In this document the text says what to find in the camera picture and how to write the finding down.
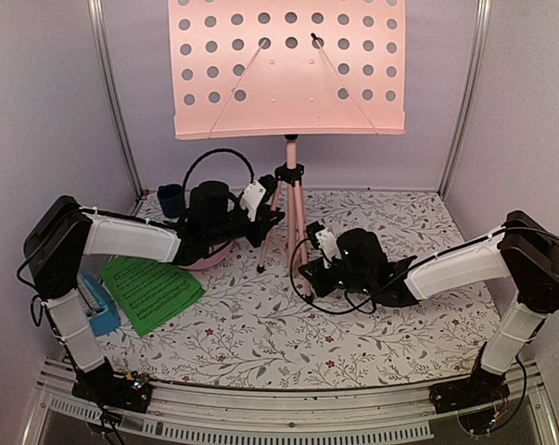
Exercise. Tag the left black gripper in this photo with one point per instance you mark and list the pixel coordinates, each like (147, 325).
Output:
(261, 225)

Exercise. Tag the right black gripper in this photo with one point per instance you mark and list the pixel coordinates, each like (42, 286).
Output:
(322, 286)

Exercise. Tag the pink music stand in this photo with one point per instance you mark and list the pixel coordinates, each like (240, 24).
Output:
(287, 68)

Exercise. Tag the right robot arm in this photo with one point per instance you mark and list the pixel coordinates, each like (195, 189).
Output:
(518, 256)

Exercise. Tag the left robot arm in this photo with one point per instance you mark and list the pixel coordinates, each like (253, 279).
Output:
(68, 233)

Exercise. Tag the pink plate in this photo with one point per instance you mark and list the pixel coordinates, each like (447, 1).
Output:
(218, 253)

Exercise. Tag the floral table mat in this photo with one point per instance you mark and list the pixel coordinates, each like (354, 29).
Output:
(251, 329)

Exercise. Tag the dark blue cup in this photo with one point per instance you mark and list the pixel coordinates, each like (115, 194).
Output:
(171, 200)

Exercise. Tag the green sheet music stack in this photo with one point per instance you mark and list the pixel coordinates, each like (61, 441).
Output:
(150, 293)

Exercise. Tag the blue melodica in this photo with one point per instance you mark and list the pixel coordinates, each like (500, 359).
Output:
(98, 306)

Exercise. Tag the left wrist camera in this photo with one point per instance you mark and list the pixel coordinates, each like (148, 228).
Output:
(257, 193)

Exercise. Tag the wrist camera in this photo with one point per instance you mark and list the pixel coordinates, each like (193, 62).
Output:
(324, 240)
(257, 193)

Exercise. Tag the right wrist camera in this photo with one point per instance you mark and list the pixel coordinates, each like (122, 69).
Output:
(324, 240)

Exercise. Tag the front aluminium rail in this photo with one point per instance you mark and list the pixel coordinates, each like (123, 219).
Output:
(189, 414)

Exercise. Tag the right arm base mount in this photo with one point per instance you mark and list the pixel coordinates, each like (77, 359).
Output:
(480, 388)

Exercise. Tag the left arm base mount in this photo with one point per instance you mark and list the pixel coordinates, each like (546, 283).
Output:
(116, 391)

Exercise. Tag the left aluminium frame post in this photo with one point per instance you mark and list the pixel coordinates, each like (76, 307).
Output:
(100, 35)

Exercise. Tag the aluminium frame post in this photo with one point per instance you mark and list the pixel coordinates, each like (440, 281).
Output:
(477, 50)
(100, 35)

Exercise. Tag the right aluminium frame post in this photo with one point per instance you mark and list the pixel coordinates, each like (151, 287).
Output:
(477, 50)

